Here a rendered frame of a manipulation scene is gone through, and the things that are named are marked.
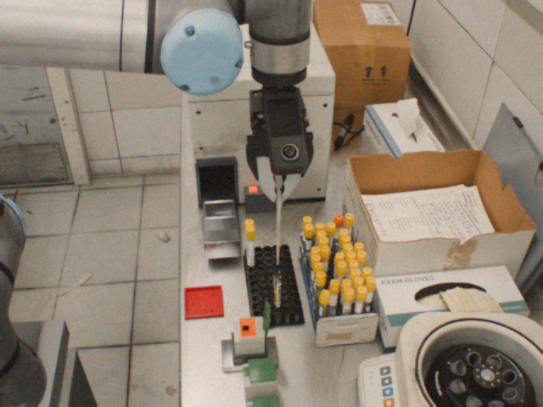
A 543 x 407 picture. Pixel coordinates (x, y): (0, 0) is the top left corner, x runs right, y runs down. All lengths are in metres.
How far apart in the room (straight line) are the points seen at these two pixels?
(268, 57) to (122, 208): 1.99
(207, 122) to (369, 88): 0.58
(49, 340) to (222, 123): 0.49
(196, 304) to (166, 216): 1.53
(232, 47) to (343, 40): 1.00
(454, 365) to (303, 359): 0.25
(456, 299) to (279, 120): 0.43
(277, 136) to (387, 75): 0.86
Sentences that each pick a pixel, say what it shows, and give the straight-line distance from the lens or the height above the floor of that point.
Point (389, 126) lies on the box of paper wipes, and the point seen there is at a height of 0.93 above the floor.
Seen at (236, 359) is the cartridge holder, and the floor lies 0.90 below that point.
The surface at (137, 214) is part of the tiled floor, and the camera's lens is 2.58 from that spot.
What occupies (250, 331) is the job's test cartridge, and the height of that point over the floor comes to 0.95.
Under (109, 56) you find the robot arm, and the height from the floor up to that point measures 1.44.
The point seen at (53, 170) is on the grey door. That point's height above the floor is 0.09.
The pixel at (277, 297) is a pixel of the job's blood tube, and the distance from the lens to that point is 0.98.
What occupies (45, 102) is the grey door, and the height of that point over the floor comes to 0.45.
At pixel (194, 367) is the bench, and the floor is 0.88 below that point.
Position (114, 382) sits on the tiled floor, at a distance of 2.03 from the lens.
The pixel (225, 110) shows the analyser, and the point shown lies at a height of 1.11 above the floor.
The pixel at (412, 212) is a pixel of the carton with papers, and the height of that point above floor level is 0.94.
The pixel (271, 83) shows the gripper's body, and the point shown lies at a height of 1.33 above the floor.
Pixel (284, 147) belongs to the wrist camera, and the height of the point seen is 1.27.
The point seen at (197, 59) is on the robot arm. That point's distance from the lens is 0.52.
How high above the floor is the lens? 1.67
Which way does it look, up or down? 40 degrees down
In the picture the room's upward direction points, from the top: straight up
